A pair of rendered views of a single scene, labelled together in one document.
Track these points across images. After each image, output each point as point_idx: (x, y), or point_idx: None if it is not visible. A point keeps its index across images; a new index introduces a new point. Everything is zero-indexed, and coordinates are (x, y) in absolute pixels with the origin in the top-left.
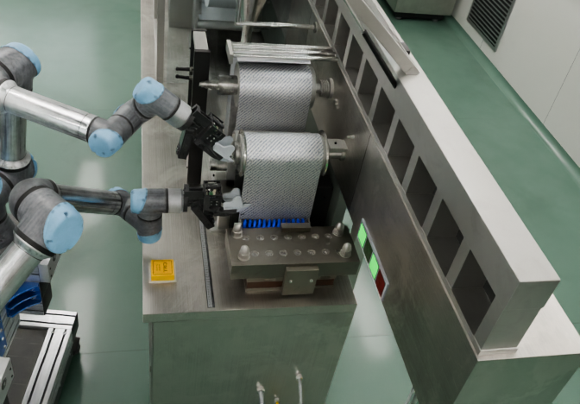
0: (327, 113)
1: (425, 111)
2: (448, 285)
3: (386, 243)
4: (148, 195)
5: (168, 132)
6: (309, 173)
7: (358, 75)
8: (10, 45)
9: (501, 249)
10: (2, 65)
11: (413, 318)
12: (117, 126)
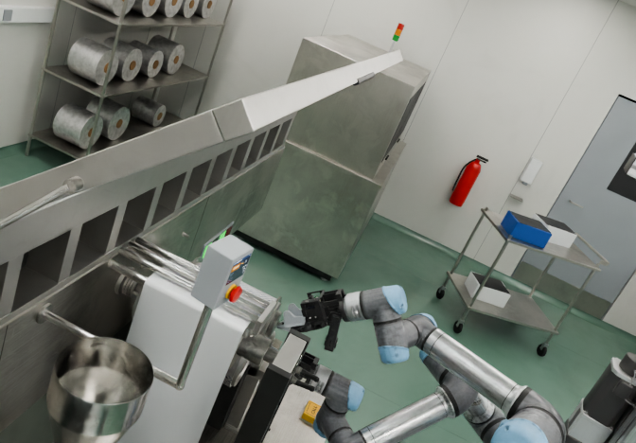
0: (120, 304)
1: None
2: (272, 151)
3: (229, 212)
4: (349, 380)
5: None
6: None
7: (181, 194)
8: (538, 431)
9: None
10: (536, 407)
11: (252, 198)
12: (415, 316)
